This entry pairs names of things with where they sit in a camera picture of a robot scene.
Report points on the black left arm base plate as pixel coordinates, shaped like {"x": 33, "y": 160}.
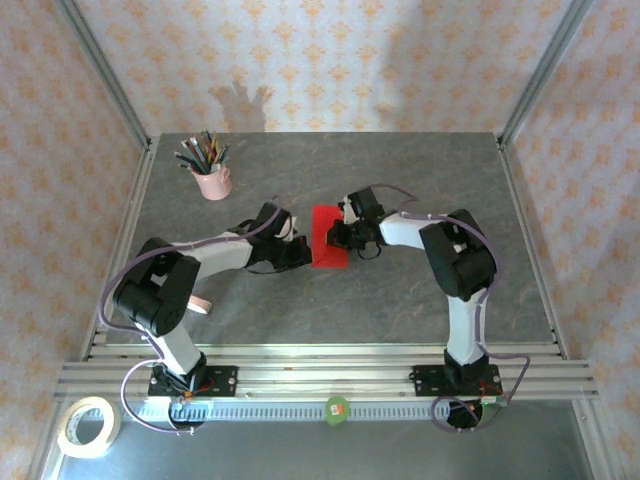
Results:
{"x": 222, "y": 377}

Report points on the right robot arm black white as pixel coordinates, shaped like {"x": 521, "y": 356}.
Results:
{"x": 465, "y": 320}

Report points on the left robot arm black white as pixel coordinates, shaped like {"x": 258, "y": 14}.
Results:
{"x": 220, "y": 255}

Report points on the orange pencil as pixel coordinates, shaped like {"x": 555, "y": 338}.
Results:
{"x": 214, "y": 147}

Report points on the blue pencil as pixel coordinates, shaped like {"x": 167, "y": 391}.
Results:
{"x": 224, "y": 152}

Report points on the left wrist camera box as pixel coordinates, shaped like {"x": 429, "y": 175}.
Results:
{"x": 287, "y": 227}

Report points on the dark pencil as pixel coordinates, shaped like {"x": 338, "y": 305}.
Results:
{"x": 206, "y": 142}

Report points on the red square paper sheet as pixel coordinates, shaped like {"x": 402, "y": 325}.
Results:
{"x": 325, "y": 257}

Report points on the grey pencil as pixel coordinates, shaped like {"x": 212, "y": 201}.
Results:
{"x": 189, "y": 152}

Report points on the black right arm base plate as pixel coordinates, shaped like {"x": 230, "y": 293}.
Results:
{"x": 425, "y": 380}

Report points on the pink eraser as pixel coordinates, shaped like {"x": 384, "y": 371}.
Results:
{"x": 201, "y": 304}

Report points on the base wiring bundle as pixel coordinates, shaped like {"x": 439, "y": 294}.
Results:
{"x": 187, "y": 400}
{"x": 470, "y": 412}

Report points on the green pencil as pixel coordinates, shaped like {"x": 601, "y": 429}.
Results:
{"x": 197, "y": 152}

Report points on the black pencil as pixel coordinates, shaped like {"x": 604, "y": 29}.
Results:
{"x": 185, "y": 160}

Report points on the aluminium table side rail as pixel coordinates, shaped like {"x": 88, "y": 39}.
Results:
{"x": 131, "y": 215}
{"x": 518, "y": 200}

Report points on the masking tape roll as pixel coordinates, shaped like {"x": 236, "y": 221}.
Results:
{"x": 70, "y": 442}

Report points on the pink pencil cup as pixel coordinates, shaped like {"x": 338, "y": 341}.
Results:
{"x": 215, "y": 185}

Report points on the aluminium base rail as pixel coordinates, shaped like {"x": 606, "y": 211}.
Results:
{"x": 325, "y": 372}

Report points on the green round sticker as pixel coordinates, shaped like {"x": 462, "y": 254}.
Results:
{"x": 336, "y": 411}

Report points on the aluminium frame post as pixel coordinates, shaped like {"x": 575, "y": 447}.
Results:
{"x": 541, "y": 75}
{"x": 109, "y": 75}

